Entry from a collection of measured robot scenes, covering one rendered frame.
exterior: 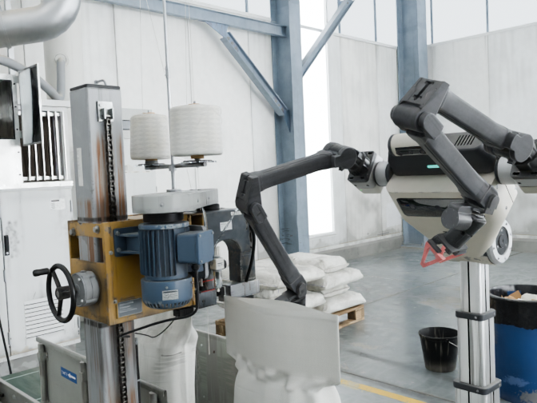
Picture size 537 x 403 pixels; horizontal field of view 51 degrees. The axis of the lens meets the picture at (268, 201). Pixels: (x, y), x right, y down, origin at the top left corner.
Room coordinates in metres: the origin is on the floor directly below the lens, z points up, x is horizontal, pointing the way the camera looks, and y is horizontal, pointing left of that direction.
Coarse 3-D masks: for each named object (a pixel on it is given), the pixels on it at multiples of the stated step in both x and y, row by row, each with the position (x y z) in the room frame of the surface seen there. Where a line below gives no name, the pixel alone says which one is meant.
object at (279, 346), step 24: (240, 312) 1.87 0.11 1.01; (264, 312) 1.75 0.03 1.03; (288, 312) 1.69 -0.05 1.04; (312, 312) 1.70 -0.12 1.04; (240, 336) 1.87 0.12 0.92; (264, 336) 1.75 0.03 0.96; (288, 336) 1.69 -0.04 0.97; (312, 336) 1.66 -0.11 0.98; (336, 336) 1.61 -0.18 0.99; (240, 360) 1.87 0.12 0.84; (264, 360) 1.75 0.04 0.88; (288, 360) 1.70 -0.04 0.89; (312, 360) 1.66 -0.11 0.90; (336, 360) 1.61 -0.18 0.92; (240, 384) 1.83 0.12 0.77; (264, 384) 1.75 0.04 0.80; (288, 384) 1.67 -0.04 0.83; (312, 384) 1.65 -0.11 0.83; (336, 384) 1.62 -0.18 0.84
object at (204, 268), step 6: (192, 228) 1.74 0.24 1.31; (198, 228) 1.71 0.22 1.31; (204, 228) 1.70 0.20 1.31; (192, 264) 1.72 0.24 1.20; (204, 264) 1.70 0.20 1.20; (192, 270) 1.70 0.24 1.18; (198, 270) 1.69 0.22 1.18; (204, 270) 1.70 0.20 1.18; (192, 276) 1.75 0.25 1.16; (198, 276) 1.72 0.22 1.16; (204, 276) 1.70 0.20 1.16
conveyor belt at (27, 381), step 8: (32, 368) 3.28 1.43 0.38; (8, 376) 3.15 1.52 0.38; (16, 376) 3.15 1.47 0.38; (24, 376) 3.14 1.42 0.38; (32, 376) 3.14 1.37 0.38; (16, 384) 3.02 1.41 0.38; (24, 384) 3.01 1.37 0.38; (32, 384) 3.01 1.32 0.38; (24, 392) 2.90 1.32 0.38; (32, 392) 2.89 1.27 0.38; (40, 392) 2.89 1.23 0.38; (40, 400) 2.78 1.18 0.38
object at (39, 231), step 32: (64, 128) 4.44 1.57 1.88; (32, 160) 4.35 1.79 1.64; (64, 160) 4.45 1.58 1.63; (0, 192) 4.11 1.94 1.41; (32, 192) 4.26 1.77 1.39; (64, 192) 4.43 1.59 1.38; (0, 224) 4.09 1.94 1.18; (32, 224) 4.25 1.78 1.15; (64, 224) 4.43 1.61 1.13; (0, 256) 4.07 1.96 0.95; (32, 256) 4.24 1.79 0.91; (64, 256) 4.42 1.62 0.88; (0, 288) 4.06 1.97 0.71; (32, 288) 4.23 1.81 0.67; (32, 320) 4.22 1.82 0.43; (0, 352) 4.04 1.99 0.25; (32, 352) 4.22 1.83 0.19
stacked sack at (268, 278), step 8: (256, 272) 4.80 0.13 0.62; (264, 272) 4.75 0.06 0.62; (272, 272) 4.77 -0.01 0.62; (304, 272) 4.81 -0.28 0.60; (312, 272) 4.87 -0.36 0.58; (320, 272) 4.94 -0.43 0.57; (264, 280) 4.68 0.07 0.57; (272, 280) 4.62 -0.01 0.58; (280, 280) 4.59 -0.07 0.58; (312, 280) 4.89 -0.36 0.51; (264, 288) 4.69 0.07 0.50; (272, 288) 4.61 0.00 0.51; (280, 288) 4.62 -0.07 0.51
